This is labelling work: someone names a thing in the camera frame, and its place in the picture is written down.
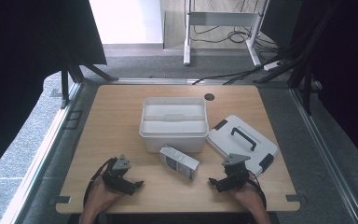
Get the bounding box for person's right hand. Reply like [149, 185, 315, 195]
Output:
[227, 182, 266, 213]

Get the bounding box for black metal stand legs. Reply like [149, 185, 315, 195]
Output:
[254, 0, 339, 116]
[60, 50, 119, 109]

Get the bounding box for white power strip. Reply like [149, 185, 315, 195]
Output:
[263, 60, 282, 71]

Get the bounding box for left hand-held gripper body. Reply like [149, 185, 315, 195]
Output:
[102, 154, 131, 188]

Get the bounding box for white plastic storage box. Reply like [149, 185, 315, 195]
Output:
[138, 96, 210, 154]

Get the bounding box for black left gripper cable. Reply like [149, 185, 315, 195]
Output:
[83, 158, 117, 209]

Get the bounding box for coiled black floor cables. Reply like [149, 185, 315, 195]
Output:
[191, 23, 281, 54]

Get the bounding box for person's left hand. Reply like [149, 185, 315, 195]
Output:
[83, 177, 126, 216]

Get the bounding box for silver floor rail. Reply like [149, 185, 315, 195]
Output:
[111, 77, 200, 86]
[0, 82, 83, 224]
[288, 88, 358, 224]

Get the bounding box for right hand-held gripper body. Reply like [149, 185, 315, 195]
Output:
[222, 153, 252, 189]

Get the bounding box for white metal desk frame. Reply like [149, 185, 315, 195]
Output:
[183, 0, 270, 67]

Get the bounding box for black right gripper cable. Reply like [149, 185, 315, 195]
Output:
[245, 169, 268, 210]

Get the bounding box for black cables along floor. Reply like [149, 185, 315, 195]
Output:
[191, 55, 282, 86]

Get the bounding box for grey cardboard carton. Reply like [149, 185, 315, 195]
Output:
[159, 144, 200, 181]

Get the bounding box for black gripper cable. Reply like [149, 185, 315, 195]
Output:
[83, 158, 117, 209]
[245, 169, 268, 210]

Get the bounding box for black curtain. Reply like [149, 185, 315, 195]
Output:
[0, 0, 108, 185]
[292, 0, 358, 174]

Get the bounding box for white lid with black handle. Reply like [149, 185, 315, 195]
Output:
[206, 114, 280, 177]

